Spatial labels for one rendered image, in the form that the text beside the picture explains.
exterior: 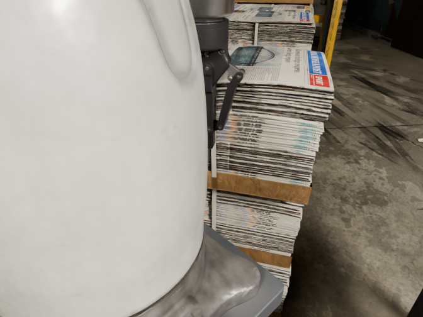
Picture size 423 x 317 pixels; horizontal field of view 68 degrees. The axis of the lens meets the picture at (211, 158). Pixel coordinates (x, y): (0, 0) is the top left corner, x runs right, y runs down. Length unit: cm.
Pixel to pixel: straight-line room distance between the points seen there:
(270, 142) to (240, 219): 24
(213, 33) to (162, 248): 32
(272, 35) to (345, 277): 112
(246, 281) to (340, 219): 170
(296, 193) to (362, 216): 142
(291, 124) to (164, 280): 40
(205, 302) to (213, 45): 32
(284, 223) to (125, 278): 57
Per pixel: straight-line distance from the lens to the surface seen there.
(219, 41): 45
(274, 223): 72
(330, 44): 228
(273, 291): 28
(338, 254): 175
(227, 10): 44
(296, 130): 55
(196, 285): 24
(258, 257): 80
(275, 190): 61
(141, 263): 17
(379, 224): 201
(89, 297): 18
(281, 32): 113
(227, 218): 74
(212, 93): 48
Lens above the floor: 123
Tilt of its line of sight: 32 degrees down
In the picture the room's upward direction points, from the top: straight up
